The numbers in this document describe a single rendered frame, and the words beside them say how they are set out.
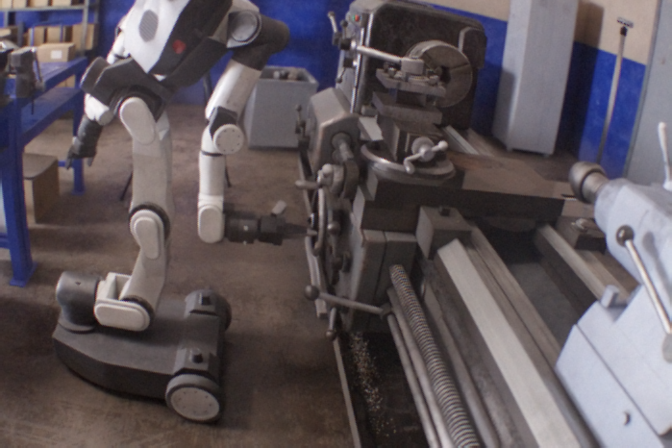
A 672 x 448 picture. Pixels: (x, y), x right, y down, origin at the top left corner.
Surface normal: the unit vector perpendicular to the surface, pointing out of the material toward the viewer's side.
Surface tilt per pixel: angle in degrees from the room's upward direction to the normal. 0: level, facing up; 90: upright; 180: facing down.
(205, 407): 90
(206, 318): 0
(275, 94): 90
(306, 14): 90
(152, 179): 90
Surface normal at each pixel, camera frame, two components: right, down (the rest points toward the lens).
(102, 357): 0.13, -0.92
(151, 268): 0.08, 0.73
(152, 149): 0.07, 0.38
